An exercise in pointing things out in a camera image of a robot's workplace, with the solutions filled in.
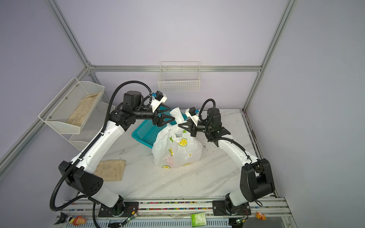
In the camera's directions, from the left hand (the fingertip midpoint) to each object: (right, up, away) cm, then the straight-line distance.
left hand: (170, 113), depth 69 cm
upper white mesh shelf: (-58, +2, +9) cm, 59 cm away
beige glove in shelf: (-52, +1, +9) cm, 53 cm away
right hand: (+4, -6, +5) cm, 8 cm away
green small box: (+14, -53, 0) cm, 54 cm away
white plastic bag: (+1, -19, +15) cm, 24 cm away
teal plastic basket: (-23, -11, +33) cm, 41 cm away
